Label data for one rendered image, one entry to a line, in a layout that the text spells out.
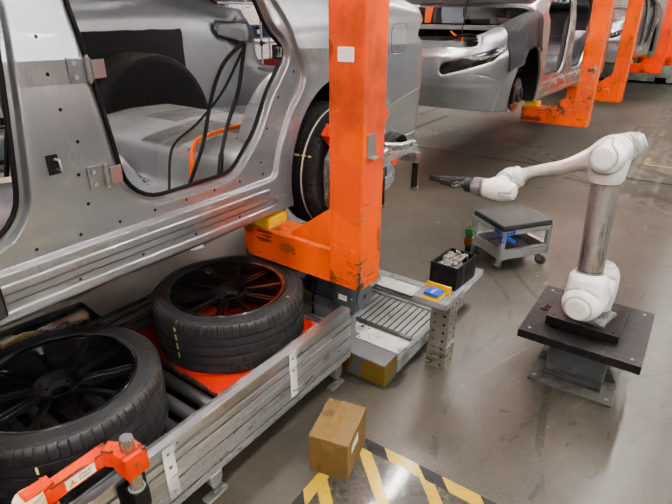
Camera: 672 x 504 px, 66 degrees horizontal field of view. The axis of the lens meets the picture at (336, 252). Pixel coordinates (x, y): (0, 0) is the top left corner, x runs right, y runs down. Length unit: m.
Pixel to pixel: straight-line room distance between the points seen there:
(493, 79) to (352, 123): 3.22
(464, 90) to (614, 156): 3.02
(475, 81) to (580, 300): 3.09
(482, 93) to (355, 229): 3.18
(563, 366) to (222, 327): 1.59
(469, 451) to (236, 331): 1.05
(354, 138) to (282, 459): 1.29
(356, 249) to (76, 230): 1.03
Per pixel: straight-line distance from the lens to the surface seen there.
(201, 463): 1.95
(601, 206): 2.25
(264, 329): 2.11
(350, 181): 2.04
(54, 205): 1.82
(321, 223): 2.22
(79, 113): 1.82
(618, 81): 7.86
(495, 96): 5.15
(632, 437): 2.59
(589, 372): 2.68
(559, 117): 6.04
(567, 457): 2.39
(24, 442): 1.78
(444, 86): 5.03
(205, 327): 2.08
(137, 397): 1.81
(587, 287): 2.32
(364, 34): 1.92
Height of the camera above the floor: 1.61
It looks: 25 degrees down
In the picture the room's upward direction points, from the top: straight up
